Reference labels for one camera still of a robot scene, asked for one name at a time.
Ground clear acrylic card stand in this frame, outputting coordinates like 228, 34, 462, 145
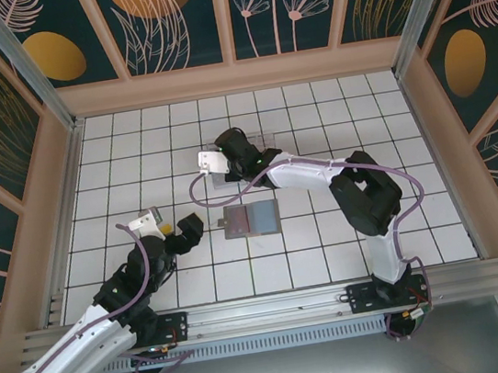
204, 131, 283, 192

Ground grey metal plate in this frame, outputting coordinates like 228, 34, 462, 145
216, 198, 284, 243

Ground dark red card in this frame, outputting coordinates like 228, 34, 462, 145
225, 205, 252, 238

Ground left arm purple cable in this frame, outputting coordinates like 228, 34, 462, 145
0, 213, 200, 373

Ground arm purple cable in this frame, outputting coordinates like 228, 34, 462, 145
0, 213, 200, 373
187, 139, 446, 368

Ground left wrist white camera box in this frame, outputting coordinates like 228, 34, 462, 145
123, 205, 165, 245

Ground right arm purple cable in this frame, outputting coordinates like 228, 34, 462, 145
187, 139, 446, 368

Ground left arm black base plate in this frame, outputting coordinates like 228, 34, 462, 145
103, 310, 193, 354

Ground long aluminium mounting rail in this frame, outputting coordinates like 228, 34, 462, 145
16, 257, 498, 370

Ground aluminium side rail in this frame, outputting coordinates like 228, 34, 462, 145
394, 64, 490, 268
13, 118, 113, 328

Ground slotted grey cable duct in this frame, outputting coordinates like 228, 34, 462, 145
40, 317, 391, 373

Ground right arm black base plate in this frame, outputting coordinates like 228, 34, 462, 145
345, 272, 434, 318

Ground aluminium corner post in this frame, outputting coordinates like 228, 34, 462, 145
0, 0, 84, 141
382, 0, 492, 82

